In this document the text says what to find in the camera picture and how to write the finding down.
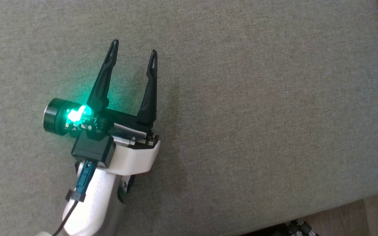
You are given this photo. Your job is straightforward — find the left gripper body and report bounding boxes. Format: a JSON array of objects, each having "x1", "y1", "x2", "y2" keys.
[{"x1": 43, "y1": 97, "x2": 161, "y2": 175}]

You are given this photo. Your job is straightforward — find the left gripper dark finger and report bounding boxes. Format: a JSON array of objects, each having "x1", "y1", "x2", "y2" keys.
[
  {"x1": 86, "y1": 39, "x2": 119, "y2": 114},
  {"x1": 137, "y1": 49, "x2": 158, "y2": 128}
]

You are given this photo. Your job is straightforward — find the grey fabric sofa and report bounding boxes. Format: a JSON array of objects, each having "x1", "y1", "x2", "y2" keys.
[{"x1": 0, "y1": 0, "x2": 378, "y2": 236}]

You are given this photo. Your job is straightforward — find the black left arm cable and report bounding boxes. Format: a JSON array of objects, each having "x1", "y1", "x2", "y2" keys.
[{"x1": 52, "y1": 160, "x2": 96, "y2": 236}]

